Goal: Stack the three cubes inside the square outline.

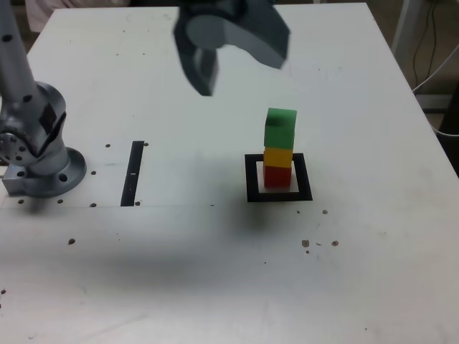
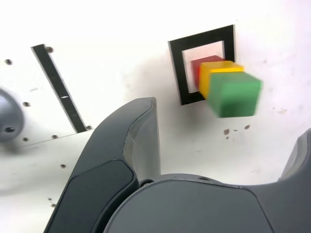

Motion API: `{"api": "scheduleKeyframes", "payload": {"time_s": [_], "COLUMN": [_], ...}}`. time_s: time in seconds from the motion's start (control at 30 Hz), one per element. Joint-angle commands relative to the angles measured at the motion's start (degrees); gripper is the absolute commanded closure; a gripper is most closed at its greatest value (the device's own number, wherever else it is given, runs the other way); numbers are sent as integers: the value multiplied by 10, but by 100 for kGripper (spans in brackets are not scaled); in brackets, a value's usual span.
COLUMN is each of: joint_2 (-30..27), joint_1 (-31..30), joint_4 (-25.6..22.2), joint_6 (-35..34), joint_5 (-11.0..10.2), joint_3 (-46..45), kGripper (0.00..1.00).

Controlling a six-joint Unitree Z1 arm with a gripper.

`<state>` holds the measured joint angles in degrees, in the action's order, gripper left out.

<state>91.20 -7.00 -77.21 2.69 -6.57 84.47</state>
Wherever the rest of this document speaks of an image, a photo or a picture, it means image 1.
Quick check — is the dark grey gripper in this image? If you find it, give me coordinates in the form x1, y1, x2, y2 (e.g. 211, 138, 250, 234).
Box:
173, 0, 293, 97

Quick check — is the green cube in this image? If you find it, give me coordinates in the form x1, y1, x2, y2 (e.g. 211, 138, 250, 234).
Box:
263, 107, 298, 150

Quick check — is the yellow cube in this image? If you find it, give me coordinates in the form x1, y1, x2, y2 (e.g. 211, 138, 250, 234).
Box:
263, 146, 293, 169

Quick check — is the red cube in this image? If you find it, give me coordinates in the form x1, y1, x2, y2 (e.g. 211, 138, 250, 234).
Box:
263, 164, 293, 189

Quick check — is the black tape square outline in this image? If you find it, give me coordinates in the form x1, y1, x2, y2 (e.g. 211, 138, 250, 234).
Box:
244, 153, 313, 204

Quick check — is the black tape strip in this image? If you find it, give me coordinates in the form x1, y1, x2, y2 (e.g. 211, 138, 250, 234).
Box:
120, 140, 145, 208

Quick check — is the white frame leg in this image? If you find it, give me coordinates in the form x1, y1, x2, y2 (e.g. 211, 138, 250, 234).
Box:
392, 0, 412, 55

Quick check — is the black hanging cable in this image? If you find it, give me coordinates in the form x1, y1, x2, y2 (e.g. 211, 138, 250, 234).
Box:
411, 0, 439, 89

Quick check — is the white cable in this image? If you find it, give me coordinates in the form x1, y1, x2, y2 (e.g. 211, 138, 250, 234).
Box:
411, 45, 459, 93

